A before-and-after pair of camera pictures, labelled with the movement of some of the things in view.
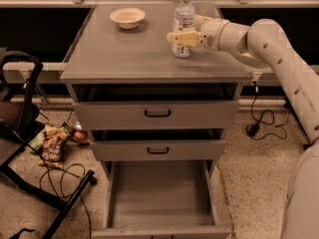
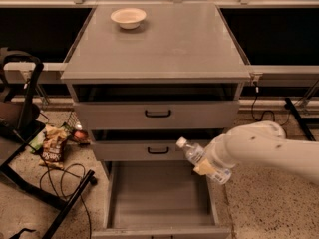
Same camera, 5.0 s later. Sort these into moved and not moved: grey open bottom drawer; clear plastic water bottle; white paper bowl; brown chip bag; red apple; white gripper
Moved: white gripper; clear plastic water bottle
Not moved: red apple; white paper bowl; grey open bottom drawer; brown chip bag
